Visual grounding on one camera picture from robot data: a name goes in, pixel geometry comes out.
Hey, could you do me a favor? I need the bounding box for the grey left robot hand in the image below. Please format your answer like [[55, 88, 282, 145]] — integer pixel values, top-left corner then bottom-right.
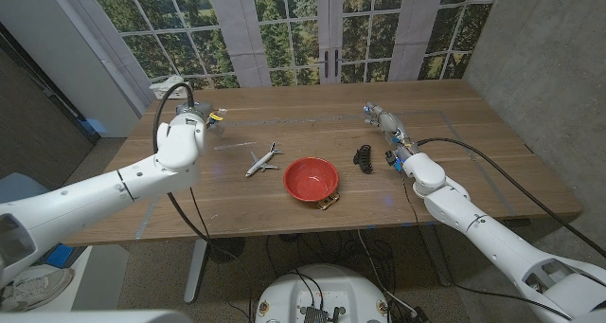
[[175, 100, 227, 139]]

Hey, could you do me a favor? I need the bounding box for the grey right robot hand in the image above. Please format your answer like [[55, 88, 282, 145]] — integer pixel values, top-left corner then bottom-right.
[[363, 101, 420, 157]]

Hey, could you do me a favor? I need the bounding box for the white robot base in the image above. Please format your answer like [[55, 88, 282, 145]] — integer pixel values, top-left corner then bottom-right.
[[254, 263, 390, 323]]

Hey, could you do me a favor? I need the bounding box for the white toy airplane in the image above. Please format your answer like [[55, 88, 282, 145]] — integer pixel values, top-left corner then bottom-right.
[[244, 141, 284, 178]]

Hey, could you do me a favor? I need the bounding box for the red bowl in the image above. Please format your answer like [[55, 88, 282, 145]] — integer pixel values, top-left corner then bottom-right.
[[282, 156, 340, 203]]

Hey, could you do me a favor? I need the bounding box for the gold toy car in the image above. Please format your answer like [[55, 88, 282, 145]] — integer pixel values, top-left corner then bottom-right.
[[316, 190, 341, 211]]

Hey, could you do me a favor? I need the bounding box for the black hair claw clip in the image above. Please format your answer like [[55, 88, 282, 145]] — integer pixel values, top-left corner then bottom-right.
[[352, 144, 375, 175]]

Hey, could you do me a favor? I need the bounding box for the printed window backdrop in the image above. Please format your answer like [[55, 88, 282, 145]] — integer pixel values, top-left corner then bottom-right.
[[84, 0, 503, 90]]

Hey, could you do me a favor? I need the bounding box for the black round fan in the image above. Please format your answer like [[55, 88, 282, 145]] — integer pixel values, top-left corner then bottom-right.
[[206, 236, 246, 264]]

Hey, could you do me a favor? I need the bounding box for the grey table leg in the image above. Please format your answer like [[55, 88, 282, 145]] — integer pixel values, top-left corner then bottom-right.
[[419, 224, 455, 288]]

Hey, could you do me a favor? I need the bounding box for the white table leg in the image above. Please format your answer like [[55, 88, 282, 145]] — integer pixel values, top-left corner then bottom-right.
[[183, 238, 209, 305]]

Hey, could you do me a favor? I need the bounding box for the blue-grey container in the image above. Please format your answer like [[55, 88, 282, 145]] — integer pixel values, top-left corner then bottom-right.
[[0, 171, 30, 206]]

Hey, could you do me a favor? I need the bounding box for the blue black pad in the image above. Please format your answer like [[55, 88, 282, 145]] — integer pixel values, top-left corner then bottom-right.
[[45, 243, 75, 269]]

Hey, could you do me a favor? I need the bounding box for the white sneaker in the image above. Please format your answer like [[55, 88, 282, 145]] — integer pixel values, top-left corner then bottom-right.
[[0, 267, 76, 313]]

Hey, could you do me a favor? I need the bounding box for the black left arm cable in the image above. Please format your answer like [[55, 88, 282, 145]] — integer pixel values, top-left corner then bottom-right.
[[151, 81, 255, 323]]

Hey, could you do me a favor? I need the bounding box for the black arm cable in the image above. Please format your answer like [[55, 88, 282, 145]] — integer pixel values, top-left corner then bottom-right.
[[151, 81, 255, 323], [416, 135, 606, 259]]

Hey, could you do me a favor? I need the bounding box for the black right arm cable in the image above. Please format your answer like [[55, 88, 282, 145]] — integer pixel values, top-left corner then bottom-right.
[[416, 135, 606, 259]]

